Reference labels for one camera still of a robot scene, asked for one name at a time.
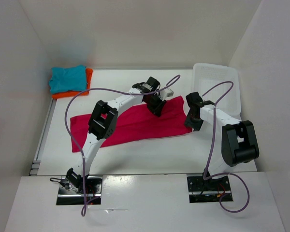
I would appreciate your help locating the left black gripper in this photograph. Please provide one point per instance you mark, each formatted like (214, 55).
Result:
(156, 110)

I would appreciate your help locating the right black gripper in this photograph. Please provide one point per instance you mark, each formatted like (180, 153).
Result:
(188, 122)

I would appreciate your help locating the pink t shirt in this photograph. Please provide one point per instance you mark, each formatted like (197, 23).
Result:
(138, 123)

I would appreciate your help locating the teal t shirt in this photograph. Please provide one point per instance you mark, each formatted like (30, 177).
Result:
(63, 79)

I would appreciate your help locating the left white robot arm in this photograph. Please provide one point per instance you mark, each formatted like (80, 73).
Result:
(102, 125)

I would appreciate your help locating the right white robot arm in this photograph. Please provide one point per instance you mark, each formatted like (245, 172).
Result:
(238, 139)

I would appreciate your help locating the white plastic basket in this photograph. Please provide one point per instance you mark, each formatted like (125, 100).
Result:
(212, 81)

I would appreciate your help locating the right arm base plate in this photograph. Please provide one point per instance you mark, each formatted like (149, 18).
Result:
(208, 191)

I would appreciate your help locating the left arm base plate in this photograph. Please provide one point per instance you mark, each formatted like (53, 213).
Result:
(69, 197)

